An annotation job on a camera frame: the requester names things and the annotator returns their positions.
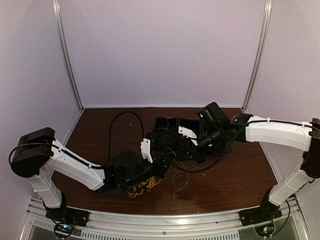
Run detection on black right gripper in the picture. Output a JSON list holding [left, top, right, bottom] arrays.
[[175, 125, 225, 165]]

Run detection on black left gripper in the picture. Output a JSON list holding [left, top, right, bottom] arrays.
[[124, 151, 176, 190]]

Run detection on yellow cable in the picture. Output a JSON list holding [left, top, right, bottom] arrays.
[[126, 175, 162, 198]]

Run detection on grey cable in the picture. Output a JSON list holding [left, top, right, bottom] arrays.
[[153, 117, 181, 156], [171, 162, 211, 201]]

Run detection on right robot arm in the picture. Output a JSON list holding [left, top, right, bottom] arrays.
[[168, 101, 320, 222]]

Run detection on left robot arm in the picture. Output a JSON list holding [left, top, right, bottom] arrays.
[[8, 127, 170, 222]]

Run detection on black three-compartment bin tray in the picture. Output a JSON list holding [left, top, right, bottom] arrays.
[[150, 115, 226, 157]]

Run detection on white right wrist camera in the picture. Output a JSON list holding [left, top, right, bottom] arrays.
[[178, 126, 198, 146]]

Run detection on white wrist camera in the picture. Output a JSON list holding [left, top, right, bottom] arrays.
[[178, 126, 198, 146], [140, 135, 154, 164]]

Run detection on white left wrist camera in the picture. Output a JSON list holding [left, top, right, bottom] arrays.
[[140, 135, 154, 164]]

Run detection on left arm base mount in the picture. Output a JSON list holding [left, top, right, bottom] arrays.
[[45, 206, 90, 227]]

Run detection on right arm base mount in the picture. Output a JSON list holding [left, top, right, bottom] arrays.
[[239, 203, 282, 226]]

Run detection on aluminium frame post right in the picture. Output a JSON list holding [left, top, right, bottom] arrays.
[[241, 0, 273, 113]]

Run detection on aluminium frame post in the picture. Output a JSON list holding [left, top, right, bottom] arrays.
[[241, 0, 273, 113], [52, 0, 84, 112]]

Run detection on aluminium front rail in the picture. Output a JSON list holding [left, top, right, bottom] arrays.
[[17, 197, 311, 240]]

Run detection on aluminium frame post left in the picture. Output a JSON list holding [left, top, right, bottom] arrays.
[[52, 0, 84, 112]]

